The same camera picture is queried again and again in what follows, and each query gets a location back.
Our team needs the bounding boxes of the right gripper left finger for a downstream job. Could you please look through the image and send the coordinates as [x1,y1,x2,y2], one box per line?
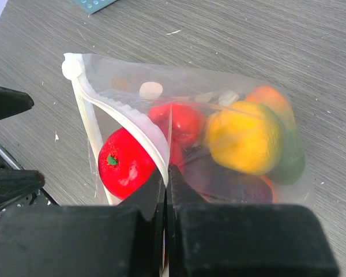
[0,171,166,276]

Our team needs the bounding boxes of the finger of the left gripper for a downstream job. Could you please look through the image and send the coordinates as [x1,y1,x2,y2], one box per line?
[0,87,34,120]
[0,169,45,211]

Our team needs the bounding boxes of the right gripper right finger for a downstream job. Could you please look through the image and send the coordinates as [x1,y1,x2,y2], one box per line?
[166,166,340,276]

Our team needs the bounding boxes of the dark red plum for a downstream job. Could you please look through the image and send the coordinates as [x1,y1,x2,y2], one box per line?
[183,156,272,204]

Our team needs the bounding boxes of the red apple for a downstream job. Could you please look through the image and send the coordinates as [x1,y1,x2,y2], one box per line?
[98,128,156,200]

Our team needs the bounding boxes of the orange tangerine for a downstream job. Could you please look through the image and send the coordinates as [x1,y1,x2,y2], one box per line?
[259,175,277,204]

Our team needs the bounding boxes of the clear zip top bag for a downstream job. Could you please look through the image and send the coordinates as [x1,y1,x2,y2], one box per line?
[62,53,315,207]

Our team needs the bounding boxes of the yellow lemon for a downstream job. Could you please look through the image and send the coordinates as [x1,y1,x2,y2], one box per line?
[205,101,285,175]

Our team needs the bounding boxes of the red pear shaped fruit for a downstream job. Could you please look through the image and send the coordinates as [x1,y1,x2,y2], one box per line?
[148,104,206,165]

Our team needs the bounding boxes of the green orange mango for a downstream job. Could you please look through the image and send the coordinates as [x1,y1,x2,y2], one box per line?
[246,85,306,185]

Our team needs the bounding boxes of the light blue plastic basket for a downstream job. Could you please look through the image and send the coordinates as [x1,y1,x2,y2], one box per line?
[71,0,117,14]

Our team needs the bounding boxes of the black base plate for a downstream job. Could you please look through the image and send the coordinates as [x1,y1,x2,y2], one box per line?
[0,145,58,217]

